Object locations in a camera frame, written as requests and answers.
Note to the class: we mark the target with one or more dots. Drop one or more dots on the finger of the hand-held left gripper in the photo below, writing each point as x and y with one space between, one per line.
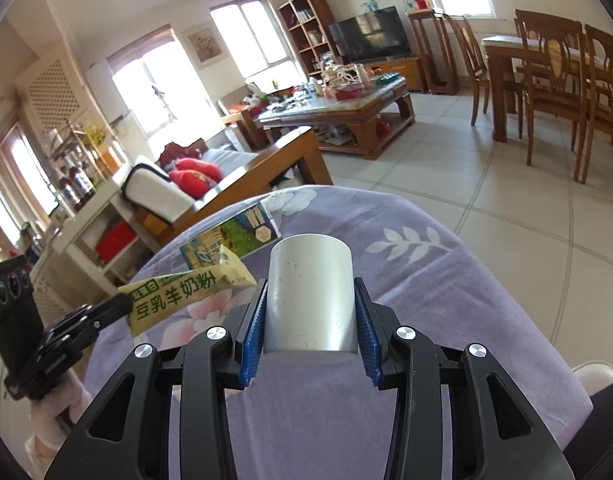
111 309

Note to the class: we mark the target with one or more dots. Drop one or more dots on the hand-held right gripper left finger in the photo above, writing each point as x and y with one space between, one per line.
254 335

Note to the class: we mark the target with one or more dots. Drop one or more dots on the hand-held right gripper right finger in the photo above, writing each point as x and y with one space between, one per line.
369 345

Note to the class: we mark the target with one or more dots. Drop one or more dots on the white cup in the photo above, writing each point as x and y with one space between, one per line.
311 290

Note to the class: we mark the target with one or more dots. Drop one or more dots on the pale yellow green powder packet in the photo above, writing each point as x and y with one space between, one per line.
186 295

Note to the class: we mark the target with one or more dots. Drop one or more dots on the person's left hand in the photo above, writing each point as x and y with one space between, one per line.
56 415

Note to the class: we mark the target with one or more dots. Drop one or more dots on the red storage box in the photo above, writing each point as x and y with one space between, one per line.
115 241

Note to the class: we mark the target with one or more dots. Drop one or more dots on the purple floral tablecloth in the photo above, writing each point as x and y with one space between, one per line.
436 310

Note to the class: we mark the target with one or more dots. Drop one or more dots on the white shelf unit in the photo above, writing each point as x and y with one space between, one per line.
86 230

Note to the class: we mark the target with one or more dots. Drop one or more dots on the green printed carton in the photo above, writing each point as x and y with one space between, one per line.
241 232

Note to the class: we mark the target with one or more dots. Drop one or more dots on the white cushion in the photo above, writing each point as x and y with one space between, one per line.
156 190

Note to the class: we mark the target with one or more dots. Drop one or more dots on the group of bottles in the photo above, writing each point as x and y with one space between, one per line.
79 175

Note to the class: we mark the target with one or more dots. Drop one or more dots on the red cushion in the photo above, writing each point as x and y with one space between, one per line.
199 167
189 185

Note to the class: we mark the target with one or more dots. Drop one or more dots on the dark red bag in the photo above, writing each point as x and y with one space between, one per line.
179 152

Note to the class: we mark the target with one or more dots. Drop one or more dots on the wooden sofa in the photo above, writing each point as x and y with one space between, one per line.
286 160

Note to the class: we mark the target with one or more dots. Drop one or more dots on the white lattice cabinet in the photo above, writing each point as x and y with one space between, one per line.
51 105

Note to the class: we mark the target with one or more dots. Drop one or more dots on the wooden coffee table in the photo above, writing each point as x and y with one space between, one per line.
366 125

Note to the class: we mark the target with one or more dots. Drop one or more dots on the wooden armchair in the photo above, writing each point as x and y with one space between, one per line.
236 115

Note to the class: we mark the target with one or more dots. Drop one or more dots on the pile of household clutter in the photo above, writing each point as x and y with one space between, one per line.
336 87

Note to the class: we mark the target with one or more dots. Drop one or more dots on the wooden television stand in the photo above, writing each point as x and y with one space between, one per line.
401 72

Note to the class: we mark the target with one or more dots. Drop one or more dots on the wooden bookshelf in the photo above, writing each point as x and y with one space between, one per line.
299 30

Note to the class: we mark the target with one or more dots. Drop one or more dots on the black television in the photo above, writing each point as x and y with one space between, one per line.
371 35

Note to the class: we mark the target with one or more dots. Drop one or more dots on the wooden dining chair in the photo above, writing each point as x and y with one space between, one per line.
553 60
606 90
469 50

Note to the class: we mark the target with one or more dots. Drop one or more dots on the wooden dining table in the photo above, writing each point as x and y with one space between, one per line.
501 45

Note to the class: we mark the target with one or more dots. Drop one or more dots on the tall wooden side stand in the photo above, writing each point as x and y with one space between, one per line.
426 15

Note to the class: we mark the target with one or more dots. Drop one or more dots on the small framed wall picture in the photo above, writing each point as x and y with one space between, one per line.
204 49

